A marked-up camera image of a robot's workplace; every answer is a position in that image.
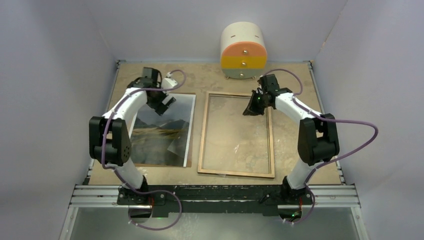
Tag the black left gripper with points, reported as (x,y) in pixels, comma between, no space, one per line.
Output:
(159,109)

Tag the small round drawer cabinet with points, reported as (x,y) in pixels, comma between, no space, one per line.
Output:
(243,54)

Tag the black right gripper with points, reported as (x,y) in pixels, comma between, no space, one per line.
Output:
(252,110)

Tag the landscape photo print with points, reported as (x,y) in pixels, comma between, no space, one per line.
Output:
(165,136)

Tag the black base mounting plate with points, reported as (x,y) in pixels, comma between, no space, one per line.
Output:
(215,199)

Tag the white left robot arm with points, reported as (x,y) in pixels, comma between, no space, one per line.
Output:
(109,137)

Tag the wooden picture frame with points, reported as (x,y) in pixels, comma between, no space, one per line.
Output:
(202,145)

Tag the brown backing board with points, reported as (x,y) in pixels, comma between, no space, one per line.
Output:
(189,155)

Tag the aluminium rail frame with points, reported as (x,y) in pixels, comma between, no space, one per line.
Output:
(95,215)

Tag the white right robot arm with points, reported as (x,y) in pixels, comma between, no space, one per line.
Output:
(318,140)

